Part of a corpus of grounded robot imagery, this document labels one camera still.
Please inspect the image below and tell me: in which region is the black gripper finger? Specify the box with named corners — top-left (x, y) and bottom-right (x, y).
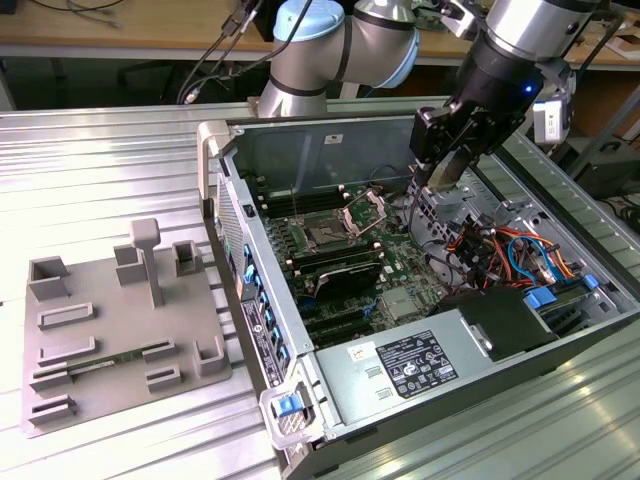
top-left (463, 110), bottom-right (525, 164)
top-left (409, 106), bottom-right (467, 174)

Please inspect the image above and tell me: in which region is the silver square CPU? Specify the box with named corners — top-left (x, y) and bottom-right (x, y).
top-left (427, 149), bottom-right (474, 194)

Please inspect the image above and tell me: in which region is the black RAM slot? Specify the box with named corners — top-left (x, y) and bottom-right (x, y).
top-left (258, 184), bottom-right (346, 204)
top-left (262, 195), bottom-right (347, 215)

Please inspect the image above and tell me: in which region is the CPU socket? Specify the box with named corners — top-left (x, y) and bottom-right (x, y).
top-left (299, 212), bottom-right (349, 251)

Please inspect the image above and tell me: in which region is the black expansion slot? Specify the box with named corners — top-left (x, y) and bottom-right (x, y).
top-left (302, 309), bottom-right (369, 332)
top-left (309, 324), bottom-right (374, 349)

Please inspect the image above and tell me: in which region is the silver metal drive cage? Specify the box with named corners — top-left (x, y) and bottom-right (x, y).
top-left (407, 159), bottom-right (506, 251)

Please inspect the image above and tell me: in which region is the open PC case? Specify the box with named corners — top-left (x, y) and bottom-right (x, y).
top-left (196, 94), bottom-right (640, 480)

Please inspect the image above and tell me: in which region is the metal socket cover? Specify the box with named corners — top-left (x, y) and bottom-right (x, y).
top-left (339, 187), bottom-right (389, 236)

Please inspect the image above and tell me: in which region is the black box under desk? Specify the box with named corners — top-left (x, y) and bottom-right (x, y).
top-left (572, 142), bottom-right (640, 201)

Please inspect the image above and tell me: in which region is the green motherboard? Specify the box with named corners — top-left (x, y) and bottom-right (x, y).
top-left (249, 182), bottom-right (451, 351)

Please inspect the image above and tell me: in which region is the installed black RAM stick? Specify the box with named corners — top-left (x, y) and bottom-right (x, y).
top-left (288, 242), bottom-right (377, 263)

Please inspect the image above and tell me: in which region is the black graphics card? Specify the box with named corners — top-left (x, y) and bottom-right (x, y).
top-left (309, 262), bottom-right (381, 301)

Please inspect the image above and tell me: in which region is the silver chipset heatsink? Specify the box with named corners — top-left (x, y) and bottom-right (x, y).
top-left (382, 289), bottom-right (419, 319)

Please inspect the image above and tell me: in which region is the silver power supply unit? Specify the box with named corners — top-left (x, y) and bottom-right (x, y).
top-left (314, 307), bottom-right (496, 426)

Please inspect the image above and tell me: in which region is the blue case latch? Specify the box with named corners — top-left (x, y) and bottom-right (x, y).
top-left (272, 394), bottom-right (301, 416)

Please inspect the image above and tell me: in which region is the long wooden desk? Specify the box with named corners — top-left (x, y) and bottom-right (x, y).
top-left (0, 0), bottom-right (279, 59)

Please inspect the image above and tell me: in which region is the grey plastic parts rack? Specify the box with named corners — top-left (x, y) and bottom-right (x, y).
top-left (19, 217), bottom-right (236, 439)

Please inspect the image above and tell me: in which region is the green RAM stick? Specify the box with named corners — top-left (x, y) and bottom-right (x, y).
top-left (67, 349), bottom-right (146, 374)

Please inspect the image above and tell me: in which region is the white wrist camera with mount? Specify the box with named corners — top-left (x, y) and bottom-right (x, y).
top-left (531, 83), bottom-right (575, 147)

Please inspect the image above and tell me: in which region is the wooden desk with white frame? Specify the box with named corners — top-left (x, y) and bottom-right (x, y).
top-left (417, 0), bottom-right (640, 131)

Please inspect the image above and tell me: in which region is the orange and red wire bundle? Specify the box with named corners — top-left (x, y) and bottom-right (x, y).
top-left (447, 225), bottom-right (581, 281)

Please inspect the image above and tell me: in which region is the blue wire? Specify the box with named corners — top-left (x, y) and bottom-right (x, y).
top-left (506, 235), bottom-right (551, 287)

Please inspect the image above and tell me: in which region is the blue disk carrier handle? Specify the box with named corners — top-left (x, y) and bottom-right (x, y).
top-left (524, 287), bottom-right (559, 311)

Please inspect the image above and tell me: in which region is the thick black camera cable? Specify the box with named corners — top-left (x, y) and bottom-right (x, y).
top-left (214, 0), bottom-right (316, 84)

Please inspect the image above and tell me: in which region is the thin cable with brass sleeve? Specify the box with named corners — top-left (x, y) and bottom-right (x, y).
top-left (177, 0), bottom-right (266, 106)

